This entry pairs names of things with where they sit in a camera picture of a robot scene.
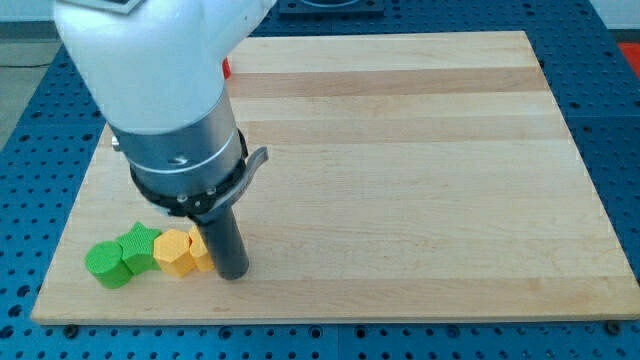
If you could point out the green star block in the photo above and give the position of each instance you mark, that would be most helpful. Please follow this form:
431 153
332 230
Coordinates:
138 248

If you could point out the red object at edge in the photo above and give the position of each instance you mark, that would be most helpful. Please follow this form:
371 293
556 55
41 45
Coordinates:
631 52

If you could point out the green cylinder block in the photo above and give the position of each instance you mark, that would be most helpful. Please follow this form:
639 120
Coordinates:
104 262

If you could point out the yellow heart block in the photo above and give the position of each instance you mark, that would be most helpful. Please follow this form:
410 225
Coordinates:
199 251

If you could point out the red block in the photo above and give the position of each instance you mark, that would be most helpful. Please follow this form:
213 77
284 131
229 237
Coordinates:
226 69

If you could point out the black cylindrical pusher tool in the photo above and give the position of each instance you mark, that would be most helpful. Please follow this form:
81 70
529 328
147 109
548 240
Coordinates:
224 243

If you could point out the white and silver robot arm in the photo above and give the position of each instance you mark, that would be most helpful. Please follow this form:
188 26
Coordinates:
155 70

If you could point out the yellow hexagon block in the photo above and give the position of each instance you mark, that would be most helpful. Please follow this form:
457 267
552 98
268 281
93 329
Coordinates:
172 253

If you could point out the black mounting plate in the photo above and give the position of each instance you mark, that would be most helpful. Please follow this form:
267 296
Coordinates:
291 8

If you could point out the wooden board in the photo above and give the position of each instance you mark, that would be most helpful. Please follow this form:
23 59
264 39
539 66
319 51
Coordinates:
411 178

